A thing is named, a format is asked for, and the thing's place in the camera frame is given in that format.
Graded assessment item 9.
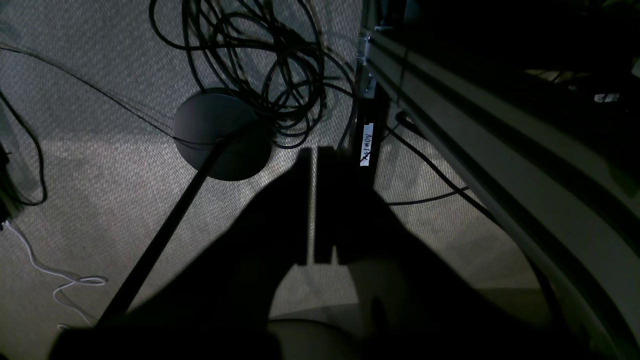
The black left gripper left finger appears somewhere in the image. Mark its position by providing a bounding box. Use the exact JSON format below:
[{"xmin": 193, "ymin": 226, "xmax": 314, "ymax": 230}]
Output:
[{"xmin": 50, "ymin": 148, "xmax": 313, "ymax": 360}]

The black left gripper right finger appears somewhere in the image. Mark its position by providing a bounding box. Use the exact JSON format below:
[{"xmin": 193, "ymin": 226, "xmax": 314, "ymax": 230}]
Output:
[{"xmin": 314, "ymin": 146, "xmax": 591, "ymax": 360}]

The black stand pole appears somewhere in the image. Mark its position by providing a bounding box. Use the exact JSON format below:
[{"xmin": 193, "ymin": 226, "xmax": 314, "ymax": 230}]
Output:
[{"xmin": 96, "ymin": 130, "xmax": 240, "ymax": 328}]

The round black stand base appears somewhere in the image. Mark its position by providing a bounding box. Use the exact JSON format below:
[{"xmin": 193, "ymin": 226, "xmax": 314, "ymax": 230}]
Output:
[{"xmin": 172, "ymin": 88, "xmax": 272, "ymax": 182}]

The black labelled table leg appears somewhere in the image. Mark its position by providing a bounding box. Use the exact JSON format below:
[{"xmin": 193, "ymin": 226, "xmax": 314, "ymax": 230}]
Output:
[{"xmin": 351, "ymin": 75, "xmax": 391, "ymax": 189}]

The grey aluminium table frame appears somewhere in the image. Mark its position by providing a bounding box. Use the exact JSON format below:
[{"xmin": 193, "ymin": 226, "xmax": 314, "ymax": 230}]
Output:
[{"xmin": 363, "ymin": 29, "xmax": 639, "ymax": 360}]

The white cable on floor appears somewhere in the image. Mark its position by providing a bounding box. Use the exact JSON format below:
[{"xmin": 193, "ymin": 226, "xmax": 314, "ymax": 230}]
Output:
[{"xmin": 3, "ymin": 220, "xmax": 108, "ymax": 331}]

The tangled black cable bundle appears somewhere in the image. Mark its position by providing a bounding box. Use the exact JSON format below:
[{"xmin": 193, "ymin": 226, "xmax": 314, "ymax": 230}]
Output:
[{"xmin": 149, "ymin": 0, "xmax": 357, "ymax": 150}]

